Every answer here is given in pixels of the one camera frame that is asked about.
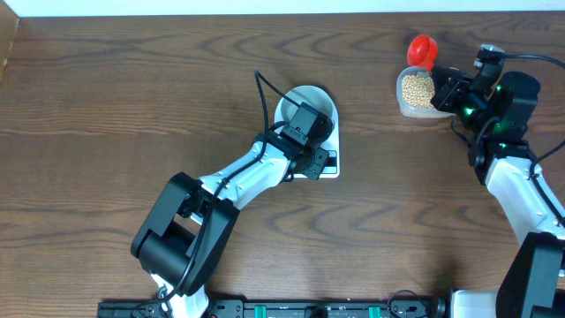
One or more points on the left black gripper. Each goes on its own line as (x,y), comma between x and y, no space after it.
(320,160)

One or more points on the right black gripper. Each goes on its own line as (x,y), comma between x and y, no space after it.
(444,95)

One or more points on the red measuring scoop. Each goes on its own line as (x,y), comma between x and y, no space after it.
(422,52)

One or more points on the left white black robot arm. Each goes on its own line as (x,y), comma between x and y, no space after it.
(186,231)

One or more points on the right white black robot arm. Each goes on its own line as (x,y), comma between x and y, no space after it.
(496,108)

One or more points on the white kitchen scale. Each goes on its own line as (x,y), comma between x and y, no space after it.
(332,145)

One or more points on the white bowl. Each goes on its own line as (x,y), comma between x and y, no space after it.
(313,96)

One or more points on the soybeans in container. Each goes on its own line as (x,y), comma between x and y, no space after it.
(418,91)

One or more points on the clear plastic bean container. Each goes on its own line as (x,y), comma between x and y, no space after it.
(410,111)

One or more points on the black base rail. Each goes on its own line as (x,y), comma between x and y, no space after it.
(409,308)

